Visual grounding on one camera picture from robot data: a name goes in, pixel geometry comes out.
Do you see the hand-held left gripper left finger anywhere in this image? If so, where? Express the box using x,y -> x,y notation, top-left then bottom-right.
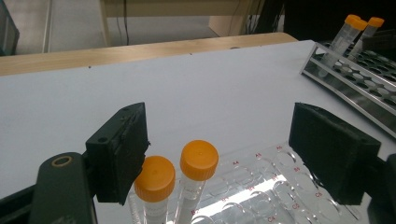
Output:
85,102 -> 151,206

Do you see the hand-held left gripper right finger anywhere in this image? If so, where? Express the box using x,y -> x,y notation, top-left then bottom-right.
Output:
288,102 -> 383,206

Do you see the orange-capped clear tube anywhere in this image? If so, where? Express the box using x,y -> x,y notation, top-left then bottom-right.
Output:
318,18 -> 369,78
174,139 -> 220,224
344,13 -> 362,26
346,16 -> 386,62
127,155 -> 177,224

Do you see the metal tube rack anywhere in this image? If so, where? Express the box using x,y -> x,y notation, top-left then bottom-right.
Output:
300,41 -> 396,140

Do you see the clear plastic tube rack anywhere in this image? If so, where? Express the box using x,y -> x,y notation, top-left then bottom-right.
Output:
129,143 -> 370,224

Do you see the black curtain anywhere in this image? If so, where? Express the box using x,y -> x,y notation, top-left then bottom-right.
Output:
248,0 -> 396,43

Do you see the white table board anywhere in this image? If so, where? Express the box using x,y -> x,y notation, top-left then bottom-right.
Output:
0,39 -> 396,224

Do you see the wooden table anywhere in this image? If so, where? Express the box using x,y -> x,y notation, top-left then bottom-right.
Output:
0,31 -> 299,77

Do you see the pale wooden furniture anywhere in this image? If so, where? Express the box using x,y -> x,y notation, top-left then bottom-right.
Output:
98,0 -> 251,49

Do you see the black cabinet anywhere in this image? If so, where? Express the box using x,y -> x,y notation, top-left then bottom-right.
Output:
0,0 -> 21,58

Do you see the black hanging cable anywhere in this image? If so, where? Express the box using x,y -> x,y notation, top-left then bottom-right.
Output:
122,0 -> 130,47

